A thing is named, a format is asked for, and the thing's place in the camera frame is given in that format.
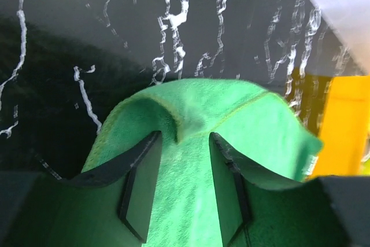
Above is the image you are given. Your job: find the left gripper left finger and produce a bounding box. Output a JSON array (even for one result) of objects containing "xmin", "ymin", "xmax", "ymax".
[{"xmin": 68, "ymin": 131, "xmax": 162, "ymax": 243}]

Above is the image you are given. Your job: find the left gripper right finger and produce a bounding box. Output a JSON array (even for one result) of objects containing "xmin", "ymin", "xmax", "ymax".
[{"xmin": 209, "ymin": 132, "xmax": 300, "ymax": 246}]

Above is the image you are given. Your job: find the green microfiber towel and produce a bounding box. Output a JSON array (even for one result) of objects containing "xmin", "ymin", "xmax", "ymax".
[{"xmin": 17, "ymin": 78, "xmax": 324, "ymax": 247}]

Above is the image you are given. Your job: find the yellow plastic tray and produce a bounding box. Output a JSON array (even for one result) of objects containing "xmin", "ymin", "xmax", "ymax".
[{"xmin": 288, "ymin": 67, "xmax": 370, "ymax": 178}]

